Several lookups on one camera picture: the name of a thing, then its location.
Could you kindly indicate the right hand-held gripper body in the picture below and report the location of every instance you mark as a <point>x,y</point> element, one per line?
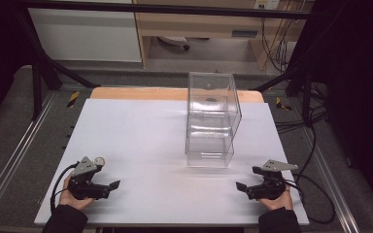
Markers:
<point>268,189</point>

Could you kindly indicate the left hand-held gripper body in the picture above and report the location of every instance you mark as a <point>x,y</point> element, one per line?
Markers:
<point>84,187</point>

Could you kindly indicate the person's right hand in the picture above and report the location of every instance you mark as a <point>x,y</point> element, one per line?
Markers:
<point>281,202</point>

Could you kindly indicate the person's left hand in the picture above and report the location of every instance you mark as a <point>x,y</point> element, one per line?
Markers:
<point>69,200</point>

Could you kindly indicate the small clear tape roll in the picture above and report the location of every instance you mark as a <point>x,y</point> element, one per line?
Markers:
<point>96,159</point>

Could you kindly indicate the clear acrylic drawer box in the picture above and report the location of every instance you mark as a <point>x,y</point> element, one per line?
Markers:
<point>212,129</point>

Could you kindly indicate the yellow black tape marker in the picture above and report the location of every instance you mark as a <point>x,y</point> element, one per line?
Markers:
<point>73,99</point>
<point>281,104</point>

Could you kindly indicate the white cabinet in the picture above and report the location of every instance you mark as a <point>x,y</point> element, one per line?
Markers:
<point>84,35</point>

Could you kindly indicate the office chair base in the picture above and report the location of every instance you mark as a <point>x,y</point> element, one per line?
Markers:
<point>176,41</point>

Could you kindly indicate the aluminium rail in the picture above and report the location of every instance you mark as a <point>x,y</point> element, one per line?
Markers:
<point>335,184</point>
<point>19,152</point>

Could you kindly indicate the black metal frame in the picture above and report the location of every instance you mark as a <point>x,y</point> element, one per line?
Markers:
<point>40,64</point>

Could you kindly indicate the wall socket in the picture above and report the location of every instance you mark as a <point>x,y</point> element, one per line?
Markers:
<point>266,4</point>

